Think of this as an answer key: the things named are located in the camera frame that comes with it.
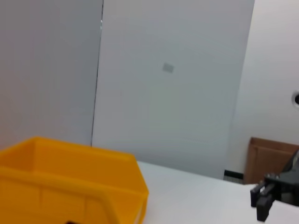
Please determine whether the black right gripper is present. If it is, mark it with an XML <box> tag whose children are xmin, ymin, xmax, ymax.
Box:
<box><xmin>250</xmin><ymin>149</ymin><xmax>299</xmax><ymax>222</ymax></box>

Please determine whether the brown cardboard sheet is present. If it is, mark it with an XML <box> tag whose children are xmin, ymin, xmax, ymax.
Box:
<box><xmin>244</xmin><ymin>137</ymin><xmax>299</xmax><ymax>185</ymax></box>

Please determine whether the yellow plastic bin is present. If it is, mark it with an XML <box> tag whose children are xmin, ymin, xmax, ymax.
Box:
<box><xmin>0</xmin><ymin>136</ymin><xmax>150</xmax><ymax>224</ymax></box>

